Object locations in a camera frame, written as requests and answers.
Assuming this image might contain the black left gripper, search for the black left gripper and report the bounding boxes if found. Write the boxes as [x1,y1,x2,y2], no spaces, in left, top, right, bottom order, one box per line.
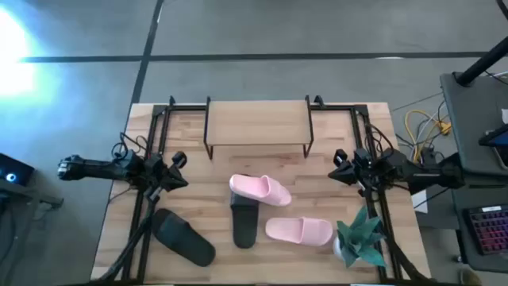
[143,153,190,192]

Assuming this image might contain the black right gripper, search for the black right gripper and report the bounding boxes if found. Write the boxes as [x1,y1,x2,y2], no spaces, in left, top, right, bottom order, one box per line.
[327,147,376,191]

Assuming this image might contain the black rubber slide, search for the black rubber slide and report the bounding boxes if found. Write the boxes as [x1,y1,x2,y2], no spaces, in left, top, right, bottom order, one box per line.
[150,207,217,268]
[229,190,260,250]

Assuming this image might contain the pink rubber slide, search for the pink rubber slide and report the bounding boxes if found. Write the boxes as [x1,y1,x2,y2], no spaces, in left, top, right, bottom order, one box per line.
[264,216,334,247]
[229,173,293,207]

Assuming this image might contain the wooden shelf black metal legs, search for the wooden shelf black metal legs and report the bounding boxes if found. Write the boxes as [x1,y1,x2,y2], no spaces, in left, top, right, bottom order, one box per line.
[202,95,315,160]

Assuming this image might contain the artificial green plant white pot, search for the artificial green plant white pot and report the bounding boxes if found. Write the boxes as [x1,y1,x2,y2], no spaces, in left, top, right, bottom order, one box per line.
[332,205,388,269]

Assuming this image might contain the white paper sheet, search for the white paper sheet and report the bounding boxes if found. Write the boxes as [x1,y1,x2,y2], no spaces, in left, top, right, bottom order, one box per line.
[411,189,430,215]

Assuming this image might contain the black power adapter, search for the black power adapter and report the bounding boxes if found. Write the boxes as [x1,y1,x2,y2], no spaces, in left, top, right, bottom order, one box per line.
[420,145,437,166]

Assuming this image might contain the grey side desk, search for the grey side desk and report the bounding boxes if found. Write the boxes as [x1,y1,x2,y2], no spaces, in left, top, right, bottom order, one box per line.
[439,71,508,275]

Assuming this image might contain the dark tablet blue screen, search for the dark tablet blue screen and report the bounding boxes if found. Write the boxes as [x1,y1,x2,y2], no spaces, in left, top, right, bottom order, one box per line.
[478,125,508,170]

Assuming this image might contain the backlit red keyboard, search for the backlit red keyboard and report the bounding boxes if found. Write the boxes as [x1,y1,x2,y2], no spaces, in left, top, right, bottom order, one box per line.
[467,204,508,256]

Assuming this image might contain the black device blue light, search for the black device blue light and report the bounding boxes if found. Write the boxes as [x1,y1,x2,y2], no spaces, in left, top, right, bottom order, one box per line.
[0,153,36,187]

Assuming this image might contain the black metal pole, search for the black metal pole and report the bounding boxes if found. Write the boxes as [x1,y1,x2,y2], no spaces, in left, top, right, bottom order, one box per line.
[455,37,508,87]

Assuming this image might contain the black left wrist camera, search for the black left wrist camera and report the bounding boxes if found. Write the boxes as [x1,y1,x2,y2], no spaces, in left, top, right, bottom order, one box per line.
[171,150,188,170]

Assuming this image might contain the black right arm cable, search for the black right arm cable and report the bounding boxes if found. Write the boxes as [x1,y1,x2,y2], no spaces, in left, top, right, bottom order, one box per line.
[364,122,394,160]

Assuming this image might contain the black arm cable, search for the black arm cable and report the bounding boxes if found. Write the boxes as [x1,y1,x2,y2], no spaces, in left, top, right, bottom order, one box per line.
[364,122,394,160]
[110,133,150,160]

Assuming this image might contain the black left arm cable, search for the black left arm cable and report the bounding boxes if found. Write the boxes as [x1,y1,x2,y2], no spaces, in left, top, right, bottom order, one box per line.
[110,133,150,160]

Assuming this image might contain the black metal rig frame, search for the black metal rig frame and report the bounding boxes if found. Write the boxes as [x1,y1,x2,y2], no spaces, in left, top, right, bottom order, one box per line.
[98,95,437,285]

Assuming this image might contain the yellow cable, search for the yellow cable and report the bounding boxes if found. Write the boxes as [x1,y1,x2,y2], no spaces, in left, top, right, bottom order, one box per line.
[404,109,452,164]

